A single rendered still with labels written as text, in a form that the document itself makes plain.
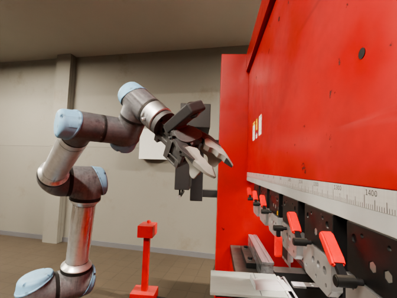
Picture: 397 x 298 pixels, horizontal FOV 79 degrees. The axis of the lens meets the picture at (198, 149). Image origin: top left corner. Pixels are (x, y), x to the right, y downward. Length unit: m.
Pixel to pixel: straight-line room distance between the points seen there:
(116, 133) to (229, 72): 1.39
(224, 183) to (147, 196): 2.61
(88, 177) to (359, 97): 0.87
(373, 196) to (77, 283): 1.04
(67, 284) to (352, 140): 1.06
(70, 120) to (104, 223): 4.13
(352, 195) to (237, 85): 1.53
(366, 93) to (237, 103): 1.46
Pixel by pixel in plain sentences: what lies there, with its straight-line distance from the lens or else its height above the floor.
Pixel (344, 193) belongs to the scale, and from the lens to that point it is 0.52.
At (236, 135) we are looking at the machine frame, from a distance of 1.82.
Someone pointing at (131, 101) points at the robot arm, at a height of 1.59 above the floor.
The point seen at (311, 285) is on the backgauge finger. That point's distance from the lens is 1.10.
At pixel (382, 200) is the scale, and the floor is 1.39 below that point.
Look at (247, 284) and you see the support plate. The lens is 1.03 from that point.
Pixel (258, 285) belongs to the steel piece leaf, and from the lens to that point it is 1.03.
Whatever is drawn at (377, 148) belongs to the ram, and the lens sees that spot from 0.44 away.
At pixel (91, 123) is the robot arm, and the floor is 1.52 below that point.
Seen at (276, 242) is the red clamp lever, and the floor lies 1.20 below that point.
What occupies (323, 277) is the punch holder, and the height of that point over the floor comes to 1.21.
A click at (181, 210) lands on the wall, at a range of 4.10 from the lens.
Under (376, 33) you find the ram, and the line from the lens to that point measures 0.48.
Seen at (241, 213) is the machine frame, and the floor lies 1.10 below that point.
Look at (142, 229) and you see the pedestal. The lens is 2.69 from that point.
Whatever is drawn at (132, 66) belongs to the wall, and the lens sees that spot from 4.77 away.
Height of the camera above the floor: 1.42
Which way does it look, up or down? 4 degrees up
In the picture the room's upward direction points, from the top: 2 degrees clockwise
